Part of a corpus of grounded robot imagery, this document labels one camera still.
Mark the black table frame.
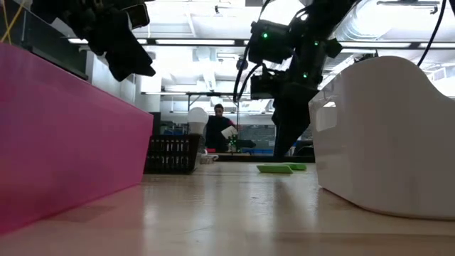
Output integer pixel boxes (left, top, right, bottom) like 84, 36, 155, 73
213, 151, 316, 164

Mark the white paper sheet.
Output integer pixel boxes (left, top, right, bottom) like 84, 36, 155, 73
220, 124, 240, 140

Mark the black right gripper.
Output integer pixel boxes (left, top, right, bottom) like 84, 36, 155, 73
273, 69, 321, 159

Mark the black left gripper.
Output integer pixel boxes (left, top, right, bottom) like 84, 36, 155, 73
31, 0, 156, 82

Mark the black office chair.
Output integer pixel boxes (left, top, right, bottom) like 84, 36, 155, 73
293, 140, 315, 156

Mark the person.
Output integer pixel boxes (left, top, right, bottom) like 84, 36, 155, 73
205, 103, 238, 154

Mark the white lamp cable with switch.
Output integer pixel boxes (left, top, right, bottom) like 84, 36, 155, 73
199, 149, 220, 165

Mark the distant black robot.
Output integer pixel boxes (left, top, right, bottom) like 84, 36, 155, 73
229, 134, 257, 154

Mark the black slotted plastic basket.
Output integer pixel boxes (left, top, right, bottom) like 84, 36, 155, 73
143, 134, 202, 176

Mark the green eraser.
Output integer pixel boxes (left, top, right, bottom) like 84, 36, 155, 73
256, 164, 294, 175
282, 161, 308, 171

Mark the pink plastic bin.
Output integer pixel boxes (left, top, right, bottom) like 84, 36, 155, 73
0, 42, 154, 236

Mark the white light bulb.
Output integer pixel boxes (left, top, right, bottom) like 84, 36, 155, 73
186, 107, 210, 136

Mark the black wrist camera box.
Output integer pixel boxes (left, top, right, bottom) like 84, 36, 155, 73
122, 1, 151, 30
250, 73, 282, 101

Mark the white plastic bin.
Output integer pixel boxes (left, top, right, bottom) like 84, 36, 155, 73
308, 55, 455, 222

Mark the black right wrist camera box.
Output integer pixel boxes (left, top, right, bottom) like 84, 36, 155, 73
250, 73, 282, 101

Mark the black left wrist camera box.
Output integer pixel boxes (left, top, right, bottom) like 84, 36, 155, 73
122, 1, 151, 30

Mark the overhead light bar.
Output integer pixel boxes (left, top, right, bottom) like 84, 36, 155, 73
67, 37, 455, 50

